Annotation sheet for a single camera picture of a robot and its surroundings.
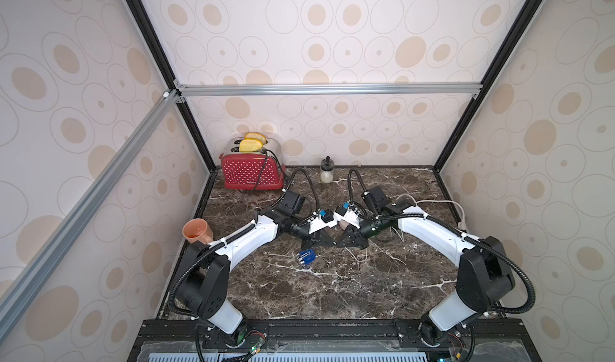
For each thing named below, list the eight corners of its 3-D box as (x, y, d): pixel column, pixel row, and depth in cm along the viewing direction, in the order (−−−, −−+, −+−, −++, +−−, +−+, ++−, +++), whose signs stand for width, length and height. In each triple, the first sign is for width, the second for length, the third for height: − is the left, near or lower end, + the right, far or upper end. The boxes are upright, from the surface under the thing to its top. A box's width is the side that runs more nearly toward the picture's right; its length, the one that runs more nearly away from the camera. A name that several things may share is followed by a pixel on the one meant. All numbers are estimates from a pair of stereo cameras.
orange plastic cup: (191, 247, 95) (179, 234, 87) (197, 232, 100) (186, 218, 91) (212, 247, 95) (203, 234, 87) (217, 232, 100) (208, 218, 91)
